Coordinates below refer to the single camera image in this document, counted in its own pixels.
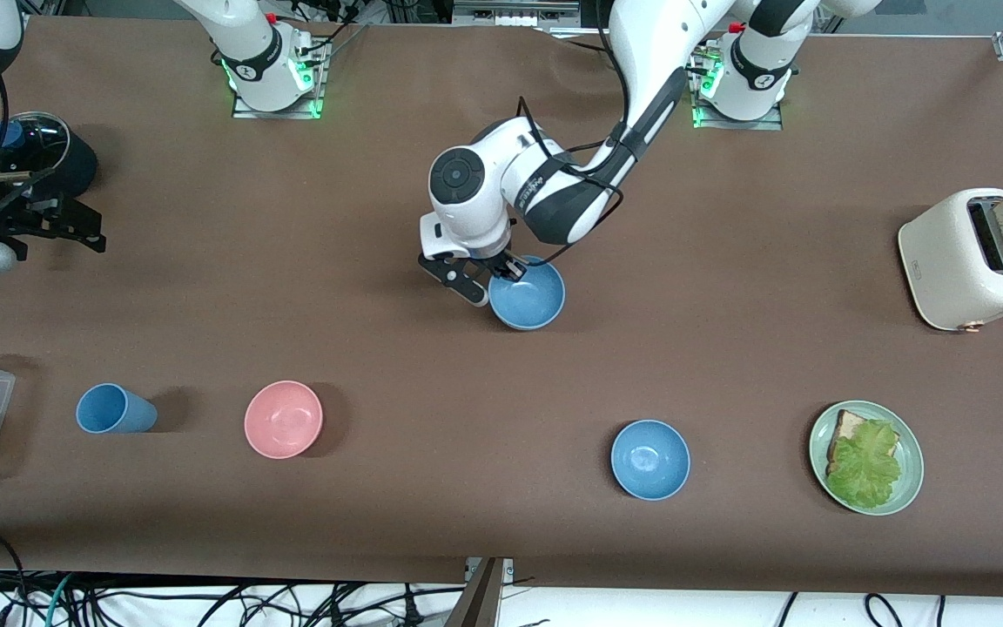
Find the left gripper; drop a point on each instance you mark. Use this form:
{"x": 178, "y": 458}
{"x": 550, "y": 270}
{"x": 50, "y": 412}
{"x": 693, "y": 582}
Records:
{"x": 508, "y": 264}

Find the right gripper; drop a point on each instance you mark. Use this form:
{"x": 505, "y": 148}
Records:
{"x": 21, "y": 218}

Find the blue bowl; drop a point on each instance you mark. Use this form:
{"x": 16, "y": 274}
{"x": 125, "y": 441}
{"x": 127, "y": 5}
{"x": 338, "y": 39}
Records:
{"x": 650, "y": 459}
{"x": 532, "y": 296}

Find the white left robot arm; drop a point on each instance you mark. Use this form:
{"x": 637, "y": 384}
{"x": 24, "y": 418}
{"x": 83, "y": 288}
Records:
{"x": 649, "y": 52}

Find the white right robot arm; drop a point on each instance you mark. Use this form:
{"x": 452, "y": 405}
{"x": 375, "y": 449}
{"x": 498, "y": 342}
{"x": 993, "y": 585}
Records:
{"x": 249, "y": 52}

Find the pink bowl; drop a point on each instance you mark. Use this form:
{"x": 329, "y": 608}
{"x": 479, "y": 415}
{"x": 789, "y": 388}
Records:
{"x": 283, "y": 419}

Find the black round jar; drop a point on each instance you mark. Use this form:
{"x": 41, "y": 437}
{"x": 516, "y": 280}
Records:
{"x": 66, "y": 161}

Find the blue cup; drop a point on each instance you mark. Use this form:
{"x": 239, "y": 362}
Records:
{"x": 114, "y": 409}

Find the brown table cover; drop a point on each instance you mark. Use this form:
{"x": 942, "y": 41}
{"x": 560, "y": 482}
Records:
{"x": 292, "y": 218}

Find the grey power strip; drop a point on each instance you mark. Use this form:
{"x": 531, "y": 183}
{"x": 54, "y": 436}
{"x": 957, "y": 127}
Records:
{"x": 510, "y": 13}

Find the dark metal pole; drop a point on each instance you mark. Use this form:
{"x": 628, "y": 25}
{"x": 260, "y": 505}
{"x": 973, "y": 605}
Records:
{"x": 477, "y": 605}

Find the bread slice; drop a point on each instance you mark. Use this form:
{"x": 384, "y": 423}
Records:
{"x": 850, "y": 425}

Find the green lettuce leaf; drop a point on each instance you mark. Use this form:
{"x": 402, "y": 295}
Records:
{"x": 867, "y": 466}

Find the cream white toaster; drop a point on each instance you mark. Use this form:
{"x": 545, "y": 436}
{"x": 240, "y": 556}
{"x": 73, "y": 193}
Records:
{"x": 945, "y": 261}

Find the green plate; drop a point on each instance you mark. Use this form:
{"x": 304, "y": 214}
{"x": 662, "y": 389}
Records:
{"x": 912, "y": 466}

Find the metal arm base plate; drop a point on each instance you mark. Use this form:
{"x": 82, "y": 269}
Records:
{"x": 767, "y": 124}
{"x": 320, "y": 87}

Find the small metal bracket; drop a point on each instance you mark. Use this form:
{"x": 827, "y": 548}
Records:
{"x": 508, "y": 570}

